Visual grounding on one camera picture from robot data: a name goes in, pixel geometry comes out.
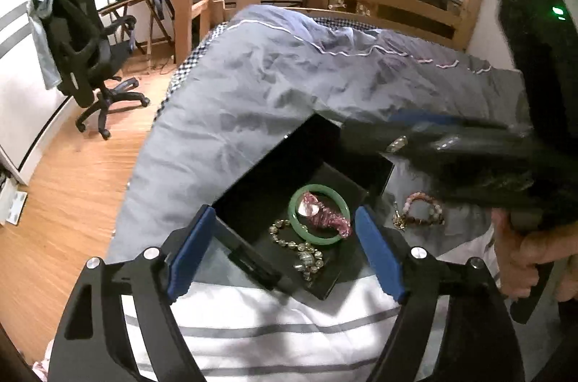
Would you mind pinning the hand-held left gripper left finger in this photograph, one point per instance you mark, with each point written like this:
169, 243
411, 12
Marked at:
189, 255

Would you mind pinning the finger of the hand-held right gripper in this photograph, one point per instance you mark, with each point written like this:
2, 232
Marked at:
474, 170
451, 124

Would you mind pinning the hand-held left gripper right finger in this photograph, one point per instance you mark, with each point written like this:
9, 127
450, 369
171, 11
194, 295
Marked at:
379, 255

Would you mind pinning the green jade bangle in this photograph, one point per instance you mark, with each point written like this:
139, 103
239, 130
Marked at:
293, 220

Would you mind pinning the black jewelry box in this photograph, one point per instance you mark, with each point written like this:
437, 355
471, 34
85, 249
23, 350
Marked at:
271, 183

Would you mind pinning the person's right hand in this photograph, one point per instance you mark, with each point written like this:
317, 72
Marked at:
514, 255

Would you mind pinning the white grey-striped cloth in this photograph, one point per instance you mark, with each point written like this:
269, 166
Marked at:
271, 319

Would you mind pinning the white floor box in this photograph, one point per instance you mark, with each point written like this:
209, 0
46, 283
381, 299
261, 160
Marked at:
11, 201

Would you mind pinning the grey blanket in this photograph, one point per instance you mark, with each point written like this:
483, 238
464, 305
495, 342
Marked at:
271, 70

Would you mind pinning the black-white checkered bed sheet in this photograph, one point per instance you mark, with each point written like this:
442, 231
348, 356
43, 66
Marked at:
185, 66

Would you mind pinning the black office chair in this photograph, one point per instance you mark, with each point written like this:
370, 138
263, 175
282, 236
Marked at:
79, 48

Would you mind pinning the grey garment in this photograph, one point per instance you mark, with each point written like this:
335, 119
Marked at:
43, 48

